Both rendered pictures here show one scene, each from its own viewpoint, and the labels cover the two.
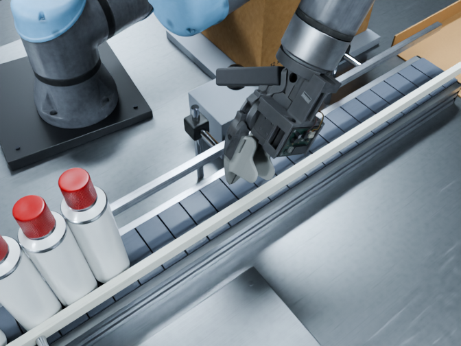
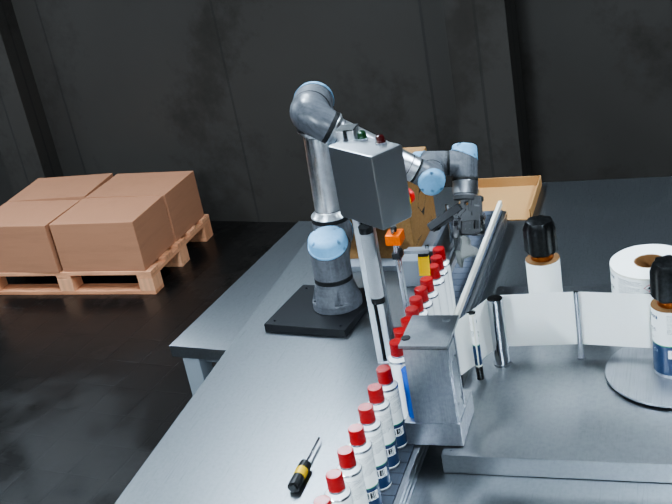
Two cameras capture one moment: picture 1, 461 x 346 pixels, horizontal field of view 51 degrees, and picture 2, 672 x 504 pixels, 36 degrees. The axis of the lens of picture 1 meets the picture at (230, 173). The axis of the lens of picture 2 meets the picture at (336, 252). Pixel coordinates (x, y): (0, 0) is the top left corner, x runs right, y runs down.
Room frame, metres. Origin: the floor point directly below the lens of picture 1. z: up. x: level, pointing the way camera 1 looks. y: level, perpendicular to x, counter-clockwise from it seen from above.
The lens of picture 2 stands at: (-1.72, 1.73, 2.27)
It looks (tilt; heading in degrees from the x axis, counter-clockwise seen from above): 24 degrees down; 328
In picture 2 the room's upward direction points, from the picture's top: 11 degrees counter-clockwise
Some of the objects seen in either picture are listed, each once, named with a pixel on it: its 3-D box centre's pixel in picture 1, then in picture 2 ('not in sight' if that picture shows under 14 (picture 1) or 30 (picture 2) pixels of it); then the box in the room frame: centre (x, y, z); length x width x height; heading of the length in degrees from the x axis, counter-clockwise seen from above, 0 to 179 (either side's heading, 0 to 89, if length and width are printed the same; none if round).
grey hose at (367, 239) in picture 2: not in sight; (371, 264); (0.21, 0.45, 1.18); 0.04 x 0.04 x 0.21
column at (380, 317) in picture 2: not in sight; (368, 249); (0.32, 0.38, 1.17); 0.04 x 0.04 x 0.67; 37
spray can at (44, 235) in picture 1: (57, 255); (441, 290); (0.27, 0.20, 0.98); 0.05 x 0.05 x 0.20
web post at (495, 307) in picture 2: not in sight; (498, 331); (-0.01, 0.25, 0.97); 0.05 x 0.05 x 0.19
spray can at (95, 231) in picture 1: (95, 229); (443, 281); (0.30, 0.16, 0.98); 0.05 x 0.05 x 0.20
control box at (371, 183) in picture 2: not in sight; (371, 180); (0.23, 0.39, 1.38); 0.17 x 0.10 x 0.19; 2
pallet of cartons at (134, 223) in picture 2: not in sight; (92, 231); (3.68, -0.01, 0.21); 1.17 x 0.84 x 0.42; 30
